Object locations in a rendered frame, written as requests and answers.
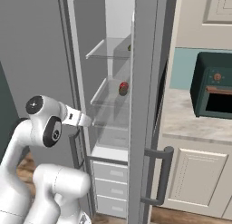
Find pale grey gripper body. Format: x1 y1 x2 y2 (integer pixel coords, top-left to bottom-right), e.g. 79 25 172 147
77 112 93 128

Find glass fridge shelf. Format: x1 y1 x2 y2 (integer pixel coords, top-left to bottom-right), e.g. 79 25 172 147
84 37 132 61
90 77 131 108

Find red round fruit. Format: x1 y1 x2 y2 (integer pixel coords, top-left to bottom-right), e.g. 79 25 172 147
118 81 130 97

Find pale grey fridge drawer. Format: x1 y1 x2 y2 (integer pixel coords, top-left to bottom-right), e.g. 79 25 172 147
92 161 129 184
94 178 129 201
96 194 128 219

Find grey fridge door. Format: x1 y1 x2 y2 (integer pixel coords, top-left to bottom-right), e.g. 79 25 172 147
127 0 170 224

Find grey fridge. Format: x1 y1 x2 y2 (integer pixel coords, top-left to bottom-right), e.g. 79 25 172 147
0 0 179 224

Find cream base cupboard door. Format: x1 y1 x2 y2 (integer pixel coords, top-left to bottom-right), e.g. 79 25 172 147
167 147 229 208

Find dark green toaster oven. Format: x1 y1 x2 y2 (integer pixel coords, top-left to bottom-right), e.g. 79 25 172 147
189 51 232 120

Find dark grey fridge door handle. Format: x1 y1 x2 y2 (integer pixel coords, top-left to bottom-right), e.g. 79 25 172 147
140 145 175 207

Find cream wall cupboard door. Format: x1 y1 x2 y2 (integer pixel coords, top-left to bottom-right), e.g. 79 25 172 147
202 0 232 26

